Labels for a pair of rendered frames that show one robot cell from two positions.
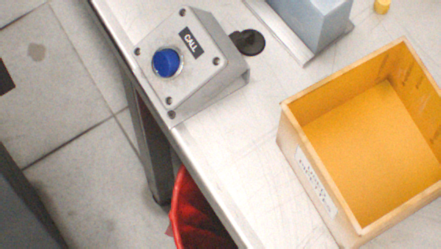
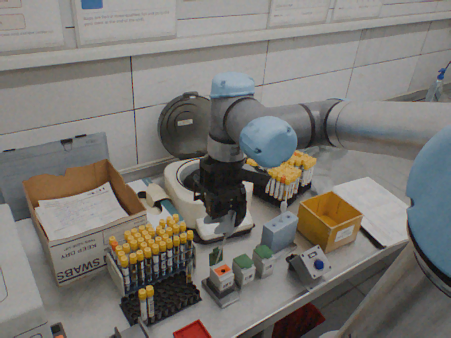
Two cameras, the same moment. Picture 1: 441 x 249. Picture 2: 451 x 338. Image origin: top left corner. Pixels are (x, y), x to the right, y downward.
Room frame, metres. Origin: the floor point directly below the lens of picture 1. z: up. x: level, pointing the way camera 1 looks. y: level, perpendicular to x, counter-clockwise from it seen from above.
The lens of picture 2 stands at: (0.62, 0.74, 1.66)
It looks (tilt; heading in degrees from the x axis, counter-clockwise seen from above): 33 degrees down; 266
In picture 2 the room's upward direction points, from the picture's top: 5 degrees clockwise
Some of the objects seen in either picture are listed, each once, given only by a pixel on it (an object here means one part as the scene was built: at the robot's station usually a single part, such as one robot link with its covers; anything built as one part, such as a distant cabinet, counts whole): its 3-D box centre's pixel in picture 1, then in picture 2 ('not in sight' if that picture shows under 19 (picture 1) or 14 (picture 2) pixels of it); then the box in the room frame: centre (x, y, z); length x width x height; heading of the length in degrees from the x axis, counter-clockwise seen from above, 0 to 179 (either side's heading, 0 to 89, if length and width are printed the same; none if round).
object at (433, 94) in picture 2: not in sight; (436, 86); (-0.60, -1.23, 0.97); 0.08 x 0.07 x 0.20; 37
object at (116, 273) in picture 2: not in sight; (152, 259); (0.74, 0.02, 0.91); 0.20 x 0.10 x 0.07; 33
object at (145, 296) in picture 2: not in sight; (160, 286); (0.71, 0.13, 0.93); 0.17 x 0.09 x 0.11; 34
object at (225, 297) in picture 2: not in sight; (220, 286); (0.56, 0.09, 0.89); 0.09 x 0.05 x 0.04; 125
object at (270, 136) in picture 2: not in sight; (268, 131); (0.52, 0.19, 1.38); 0.11 x 0.11 x 0.08; 24
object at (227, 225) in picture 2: not in sight; (225, 227); (0.57, 0.12, 1.11); 0.06 x 0.03 x 0.09; 35
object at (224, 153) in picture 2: not in sight; (228, 145); (0.57, 0.11, 1.30); 0.08 x 0.08 x 0.05
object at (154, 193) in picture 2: not in sight; (152, 206); (0.77, -0.18, 0.92); 0.24 x 0.12 x 0.10; 123
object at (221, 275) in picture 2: not in sight; (221, 278); (0.56, 0.09, 0.92); 0.05 x 0.04 x 0.06; 125
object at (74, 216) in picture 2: not in sight; (85, 216); (0.93, -0.09, 0.95); 0.29 x 0.25 x 0.15; 123
